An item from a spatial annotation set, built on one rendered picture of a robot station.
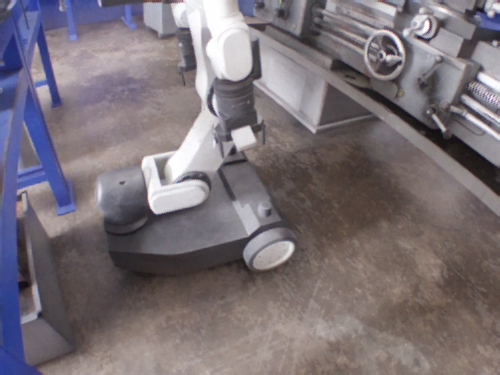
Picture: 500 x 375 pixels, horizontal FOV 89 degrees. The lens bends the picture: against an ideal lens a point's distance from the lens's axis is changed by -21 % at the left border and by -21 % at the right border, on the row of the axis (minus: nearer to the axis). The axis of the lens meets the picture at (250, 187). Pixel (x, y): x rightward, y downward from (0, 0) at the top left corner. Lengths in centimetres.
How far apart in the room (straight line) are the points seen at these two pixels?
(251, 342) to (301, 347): 17
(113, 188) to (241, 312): 60
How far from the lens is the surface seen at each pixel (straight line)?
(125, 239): 112
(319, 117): 195
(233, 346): 109
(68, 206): 155
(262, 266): 119
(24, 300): 102
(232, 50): 62
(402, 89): 139
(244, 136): 73
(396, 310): 131
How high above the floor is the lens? 103
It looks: 43 degrees down
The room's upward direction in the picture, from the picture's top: 7 degrees clockwise
